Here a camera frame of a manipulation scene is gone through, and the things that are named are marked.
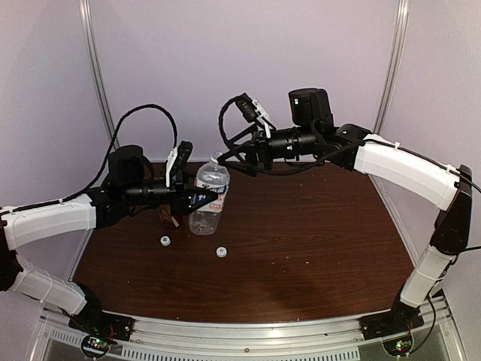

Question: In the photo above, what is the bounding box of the front aluminium rail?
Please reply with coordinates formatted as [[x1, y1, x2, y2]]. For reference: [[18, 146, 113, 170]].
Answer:
[[27, 296, 467, 360]]

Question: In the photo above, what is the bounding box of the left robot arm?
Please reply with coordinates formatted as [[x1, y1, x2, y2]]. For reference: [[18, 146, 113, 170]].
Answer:
[[1, 141, 218, 334]]

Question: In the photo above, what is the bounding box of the left aluminium corner post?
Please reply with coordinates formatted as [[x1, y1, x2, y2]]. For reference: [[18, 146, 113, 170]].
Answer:
[[79, 0, 119, 149]]

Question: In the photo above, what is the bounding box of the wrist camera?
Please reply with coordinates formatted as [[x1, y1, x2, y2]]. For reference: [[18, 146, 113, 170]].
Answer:
[[165, 141, 193, 188], [234, 93, 275, 139]]

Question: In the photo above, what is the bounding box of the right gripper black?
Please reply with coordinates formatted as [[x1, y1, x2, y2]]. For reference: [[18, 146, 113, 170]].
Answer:
[[218, 123, 319, 176]]

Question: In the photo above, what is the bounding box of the clear water bottle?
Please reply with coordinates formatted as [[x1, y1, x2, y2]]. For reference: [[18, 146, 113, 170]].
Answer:
[[189, 150, 231, 235]]

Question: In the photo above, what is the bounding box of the right aluminium corner post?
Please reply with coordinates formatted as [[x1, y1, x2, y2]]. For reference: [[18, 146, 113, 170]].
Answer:
[[374, 0, 410, 134]]

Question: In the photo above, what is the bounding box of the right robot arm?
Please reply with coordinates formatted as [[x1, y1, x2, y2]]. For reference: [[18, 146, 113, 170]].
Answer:
[[218, 88, 477, 332]]

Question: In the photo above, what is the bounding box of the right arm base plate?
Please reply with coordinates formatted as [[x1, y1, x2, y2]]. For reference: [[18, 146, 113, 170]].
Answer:
[[359, 311, 424, 358]]

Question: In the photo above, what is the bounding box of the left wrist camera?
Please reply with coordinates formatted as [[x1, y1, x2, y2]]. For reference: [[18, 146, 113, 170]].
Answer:
[[165, 141, 193, 188]]

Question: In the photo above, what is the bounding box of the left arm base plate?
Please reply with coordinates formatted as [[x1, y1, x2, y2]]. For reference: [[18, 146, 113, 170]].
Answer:
[[66, 311, 134, 359]]

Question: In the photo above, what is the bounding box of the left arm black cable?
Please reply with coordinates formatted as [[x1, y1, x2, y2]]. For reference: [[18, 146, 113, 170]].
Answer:
[[0, 104, 180, 215]]

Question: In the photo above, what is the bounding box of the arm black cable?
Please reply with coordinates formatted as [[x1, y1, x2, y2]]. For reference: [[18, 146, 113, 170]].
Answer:
[[0, 104, 180, 215], [217, 96, 365, 177]]

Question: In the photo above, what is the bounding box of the aluminium corner post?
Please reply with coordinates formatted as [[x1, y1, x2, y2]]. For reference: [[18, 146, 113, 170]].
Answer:
[[374, 0, 410, 134], [79, 0, 119, 149]]

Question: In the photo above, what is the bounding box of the white water bottle cap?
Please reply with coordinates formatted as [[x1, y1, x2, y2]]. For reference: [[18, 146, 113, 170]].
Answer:
[[216, 247, 228, 258]]

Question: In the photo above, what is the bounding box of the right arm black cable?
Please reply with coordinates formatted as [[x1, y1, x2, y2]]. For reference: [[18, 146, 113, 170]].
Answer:
[[217, 96, 365, 177]]

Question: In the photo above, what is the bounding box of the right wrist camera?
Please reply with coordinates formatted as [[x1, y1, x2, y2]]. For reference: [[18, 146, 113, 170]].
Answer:
[[234, 93, 275, 139]]

